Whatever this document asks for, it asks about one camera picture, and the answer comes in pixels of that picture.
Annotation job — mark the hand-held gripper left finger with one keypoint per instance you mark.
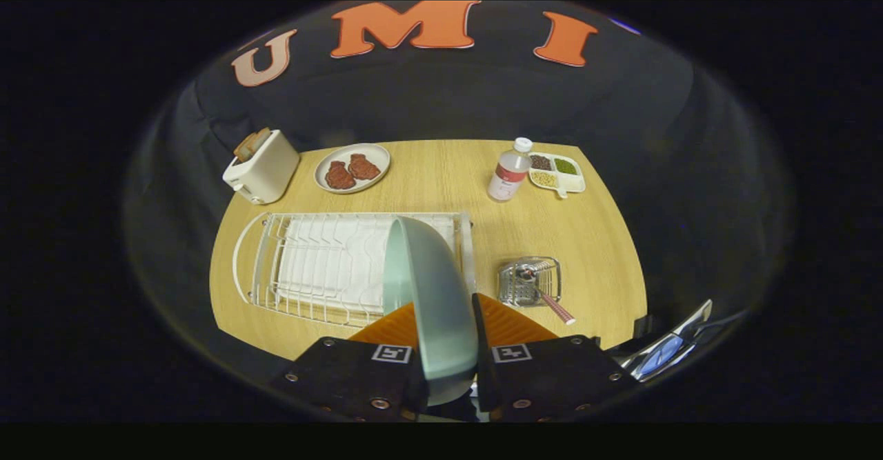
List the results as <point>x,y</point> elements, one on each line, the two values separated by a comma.
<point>345,377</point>

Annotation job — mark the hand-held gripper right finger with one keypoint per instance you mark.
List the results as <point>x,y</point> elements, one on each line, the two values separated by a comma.
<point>552,377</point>

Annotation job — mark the pale green plate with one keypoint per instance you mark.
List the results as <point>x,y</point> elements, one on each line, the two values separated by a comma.
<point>431,308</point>

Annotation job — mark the white divided dish with beans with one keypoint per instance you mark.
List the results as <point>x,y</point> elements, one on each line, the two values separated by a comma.
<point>560,183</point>

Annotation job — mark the beige plate with meat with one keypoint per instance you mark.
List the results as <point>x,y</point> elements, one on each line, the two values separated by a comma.
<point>376,153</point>

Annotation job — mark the white drain tray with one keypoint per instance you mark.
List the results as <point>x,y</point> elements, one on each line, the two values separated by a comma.
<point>331,260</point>

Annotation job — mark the brown meat piece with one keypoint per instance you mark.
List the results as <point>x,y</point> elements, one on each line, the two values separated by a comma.
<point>363,167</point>
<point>339,176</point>

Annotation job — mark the clear plastic bottle red label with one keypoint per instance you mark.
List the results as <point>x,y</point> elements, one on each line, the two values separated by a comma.
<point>509,174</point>

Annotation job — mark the white toaster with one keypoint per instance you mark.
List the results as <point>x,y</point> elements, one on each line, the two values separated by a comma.
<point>265,174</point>

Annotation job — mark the brown bread slice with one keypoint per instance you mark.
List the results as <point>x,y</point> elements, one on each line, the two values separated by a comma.
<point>250,144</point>

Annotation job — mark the black backdrop cloth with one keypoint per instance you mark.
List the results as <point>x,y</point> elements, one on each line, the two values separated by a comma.
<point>441,94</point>

